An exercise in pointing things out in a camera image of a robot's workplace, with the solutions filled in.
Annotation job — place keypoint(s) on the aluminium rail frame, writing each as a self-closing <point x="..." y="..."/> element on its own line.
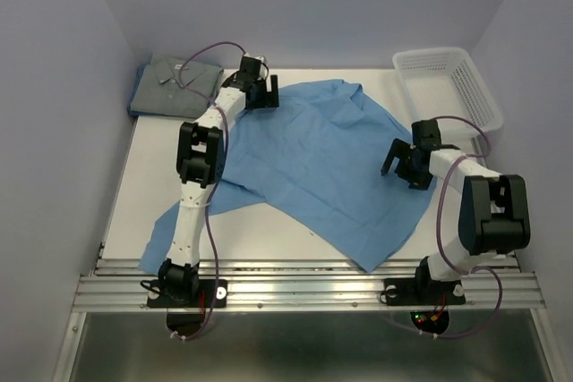
<point x="274" y="263"/>

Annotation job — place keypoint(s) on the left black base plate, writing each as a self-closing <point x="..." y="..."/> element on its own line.
<point x="209" y="294"/>

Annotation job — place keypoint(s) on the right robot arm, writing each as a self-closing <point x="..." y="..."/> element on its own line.
<point x="493" y="217"/>

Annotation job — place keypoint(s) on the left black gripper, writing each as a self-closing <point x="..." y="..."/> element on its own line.
<point x="265" y="100"/>

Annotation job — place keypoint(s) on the white plastic basket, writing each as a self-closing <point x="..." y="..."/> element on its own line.
<point x="445" y="81"/>

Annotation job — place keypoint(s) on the folded grey shirt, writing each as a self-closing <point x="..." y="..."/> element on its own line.
<point x="173" y="88"/>

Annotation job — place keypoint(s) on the light blue long sleeve shirt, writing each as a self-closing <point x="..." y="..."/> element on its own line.
<point x="317" y="158"/>

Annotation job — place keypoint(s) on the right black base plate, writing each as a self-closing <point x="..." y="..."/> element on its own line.
<point x="407" y="291"/>

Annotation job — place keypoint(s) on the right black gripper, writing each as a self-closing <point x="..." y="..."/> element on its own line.
<point x="399" y="148"/>

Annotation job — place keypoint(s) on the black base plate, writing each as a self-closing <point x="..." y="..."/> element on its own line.
<point x="209" y="294"/>
<point x="407" y="291"/>

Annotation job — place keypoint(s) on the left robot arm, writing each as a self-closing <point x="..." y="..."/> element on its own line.
<point x="200" y="161"/>

